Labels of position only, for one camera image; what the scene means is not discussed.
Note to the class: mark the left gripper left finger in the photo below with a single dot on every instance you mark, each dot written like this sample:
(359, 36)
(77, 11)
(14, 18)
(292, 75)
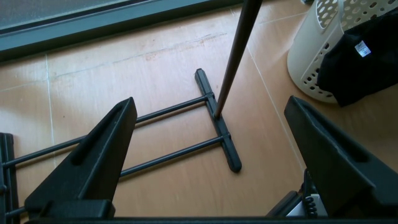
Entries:
(93, 174)

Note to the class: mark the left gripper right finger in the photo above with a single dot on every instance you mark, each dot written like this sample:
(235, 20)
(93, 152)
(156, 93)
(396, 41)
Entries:
(335, 174)

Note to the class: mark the black garment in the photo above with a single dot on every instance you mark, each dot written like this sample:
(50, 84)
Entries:
(357, 74)

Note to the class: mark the white laundry basket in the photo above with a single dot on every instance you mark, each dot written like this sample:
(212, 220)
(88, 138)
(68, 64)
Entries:
(306, 53)

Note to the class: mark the black clothes rack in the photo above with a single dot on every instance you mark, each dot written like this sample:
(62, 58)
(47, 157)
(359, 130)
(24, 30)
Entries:
(238, 46)

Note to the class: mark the window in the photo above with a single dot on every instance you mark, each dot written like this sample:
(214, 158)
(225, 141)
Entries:
(93, 28)

